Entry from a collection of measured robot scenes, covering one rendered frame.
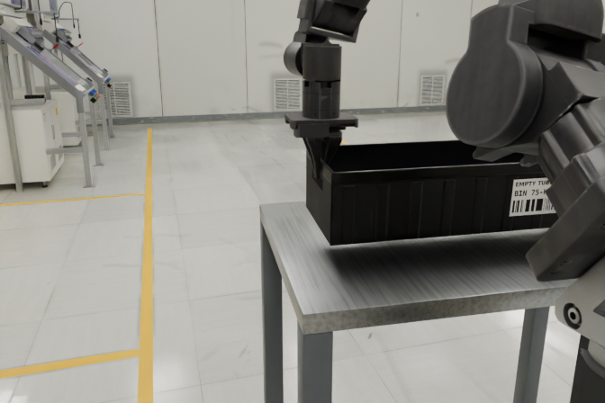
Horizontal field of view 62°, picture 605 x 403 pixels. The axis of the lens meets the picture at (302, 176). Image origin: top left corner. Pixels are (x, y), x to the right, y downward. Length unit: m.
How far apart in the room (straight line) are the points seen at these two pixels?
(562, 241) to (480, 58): 0.15
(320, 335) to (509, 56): 0.43
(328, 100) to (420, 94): 7.67
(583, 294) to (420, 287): 0.40
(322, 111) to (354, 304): 0.28
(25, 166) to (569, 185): 4.26
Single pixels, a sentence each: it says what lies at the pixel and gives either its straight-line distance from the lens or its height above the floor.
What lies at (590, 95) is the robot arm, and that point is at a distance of 0.35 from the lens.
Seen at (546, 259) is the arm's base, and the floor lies 1.01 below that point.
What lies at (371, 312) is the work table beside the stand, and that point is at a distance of 0.68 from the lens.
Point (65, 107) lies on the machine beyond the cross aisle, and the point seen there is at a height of 0.46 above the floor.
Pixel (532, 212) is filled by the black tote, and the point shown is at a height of 0.87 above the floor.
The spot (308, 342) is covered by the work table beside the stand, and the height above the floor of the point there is 0.76.
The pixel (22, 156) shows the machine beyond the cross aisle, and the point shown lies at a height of 0.27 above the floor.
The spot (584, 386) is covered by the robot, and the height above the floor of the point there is 0.82.
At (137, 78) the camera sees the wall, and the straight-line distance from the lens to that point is 7.33.
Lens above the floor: 1.13
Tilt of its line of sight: 15 degrees down
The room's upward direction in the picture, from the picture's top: straight up
